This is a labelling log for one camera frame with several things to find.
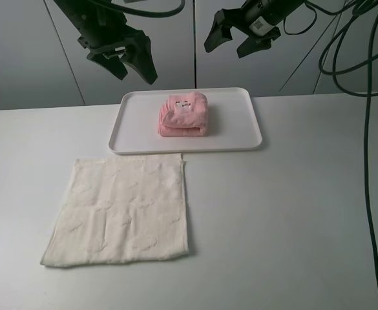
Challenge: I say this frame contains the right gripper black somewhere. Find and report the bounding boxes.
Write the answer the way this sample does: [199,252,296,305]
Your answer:
[204,0,304,58]

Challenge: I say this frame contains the white plastic tray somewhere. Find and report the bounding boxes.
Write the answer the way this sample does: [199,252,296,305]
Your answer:
[109,88,262,155]

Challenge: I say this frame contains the cream white towel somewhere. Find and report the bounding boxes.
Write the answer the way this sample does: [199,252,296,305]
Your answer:
[41,154,189,267]

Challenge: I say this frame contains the pink towel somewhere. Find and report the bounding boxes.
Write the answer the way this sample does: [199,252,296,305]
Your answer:
[158,92,209,137]

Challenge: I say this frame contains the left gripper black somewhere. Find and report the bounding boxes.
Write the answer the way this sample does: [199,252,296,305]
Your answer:
[55,1,158,85]

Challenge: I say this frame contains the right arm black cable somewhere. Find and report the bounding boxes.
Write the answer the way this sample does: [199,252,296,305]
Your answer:
[282,0,378,310]

